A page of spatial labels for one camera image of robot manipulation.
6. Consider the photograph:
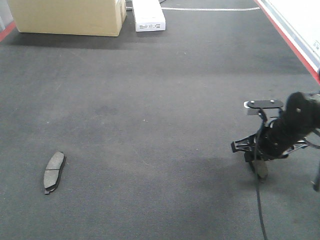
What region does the white long carton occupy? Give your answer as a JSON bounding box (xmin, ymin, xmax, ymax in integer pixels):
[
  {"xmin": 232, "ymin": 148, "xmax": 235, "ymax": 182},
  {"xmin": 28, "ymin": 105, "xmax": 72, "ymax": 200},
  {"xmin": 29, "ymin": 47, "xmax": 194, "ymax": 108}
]
[{"xmin": 132, "ymin": 0, "xmax": 166, "ymax": 33}]

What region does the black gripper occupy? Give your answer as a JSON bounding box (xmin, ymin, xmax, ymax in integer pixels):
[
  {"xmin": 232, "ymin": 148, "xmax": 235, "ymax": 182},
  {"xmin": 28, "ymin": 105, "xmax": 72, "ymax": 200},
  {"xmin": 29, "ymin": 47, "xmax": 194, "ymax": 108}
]
[{"xmin": 231, "ymin": 117, "xmax": 316, "ymax": 163}]

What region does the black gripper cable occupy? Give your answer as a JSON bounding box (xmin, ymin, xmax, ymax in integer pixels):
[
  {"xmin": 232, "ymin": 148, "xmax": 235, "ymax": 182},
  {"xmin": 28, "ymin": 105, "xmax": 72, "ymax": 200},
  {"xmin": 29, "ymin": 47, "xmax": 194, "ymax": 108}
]
[{"xmin": 253, "ymin": 129, "xmax": 269, "ymax": 240}]

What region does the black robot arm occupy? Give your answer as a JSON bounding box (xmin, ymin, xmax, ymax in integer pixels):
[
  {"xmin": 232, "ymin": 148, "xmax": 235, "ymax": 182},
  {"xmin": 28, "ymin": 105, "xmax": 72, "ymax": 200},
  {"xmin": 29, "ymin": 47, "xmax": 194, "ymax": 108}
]
[{"xmin": 231, "ymin": 92, "xmax": 320, "ymax": 163}]

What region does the brown cardboard box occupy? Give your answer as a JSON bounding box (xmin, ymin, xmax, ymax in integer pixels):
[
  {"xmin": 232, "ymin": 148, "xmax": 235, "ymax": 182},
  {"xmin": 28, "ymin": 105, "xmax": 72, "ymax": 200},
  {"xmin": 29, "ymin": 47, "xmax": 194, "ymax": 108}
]
[{"xmin": 7, "ymin": 0, "xmax": 127, "ymax": 37}]

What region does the red conveyor edge strip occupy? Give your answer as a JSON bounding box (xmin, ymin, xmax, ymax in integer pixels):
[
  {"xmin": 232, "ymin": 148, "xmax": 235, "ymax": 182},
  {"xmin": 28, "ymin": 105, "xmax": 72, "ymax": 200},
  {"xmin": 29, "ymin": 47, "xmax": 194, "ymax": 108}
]
[{"xmin": 253, "ymin": 0, "xmax": 320, "ymax": 85}]

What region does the dark grey conveyor belt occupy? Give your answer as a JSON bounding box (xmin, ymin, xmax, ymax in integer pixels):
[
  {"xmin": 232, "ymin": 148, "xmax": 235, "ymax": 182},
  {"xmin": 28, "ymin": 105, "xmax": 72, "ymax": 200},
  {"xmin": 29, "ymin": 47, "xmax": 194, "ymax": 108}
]
[{"xmin": 0, "ymin": 0, "xmax": 320, "ymax": 240}]

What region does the grey brake pad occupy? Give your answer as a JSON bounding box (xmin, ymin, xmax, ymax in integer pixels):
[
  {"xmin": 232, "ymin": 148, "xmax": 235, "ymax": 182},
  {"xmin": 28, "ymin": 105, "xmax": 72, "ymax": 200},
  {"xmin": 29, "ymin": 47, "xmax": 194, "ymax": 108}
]
[
  {"xmin": 252, "ymin": 160, "xmax": 268, "ymax": 179},
  {"xmin": 43, "ymin": 151, "xmax": 67, "ymax": 195}
]

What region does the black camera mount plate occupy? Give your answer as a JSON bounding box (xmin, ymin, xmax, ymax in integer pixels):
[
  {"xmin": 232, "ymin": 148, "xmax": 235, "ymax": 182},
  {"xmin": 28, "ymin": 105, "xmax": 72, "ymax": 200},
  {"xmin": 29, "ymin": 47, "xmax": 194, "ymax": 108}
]
[{"xmin": 243, "ymin": 99, "xmax": 284, "ymax": 109}]

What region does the white conveyor side rail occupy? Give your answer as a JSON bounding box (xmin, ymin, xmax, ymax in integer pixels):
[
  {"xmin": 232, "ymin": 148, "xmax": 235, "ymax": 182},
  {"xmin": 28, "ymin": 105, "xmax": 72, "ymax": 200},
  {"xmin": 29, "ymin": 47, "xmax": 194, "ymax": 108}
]
[{"xmin": 259, "ymin": 0, "xmax": 320, "ymax": 71}]

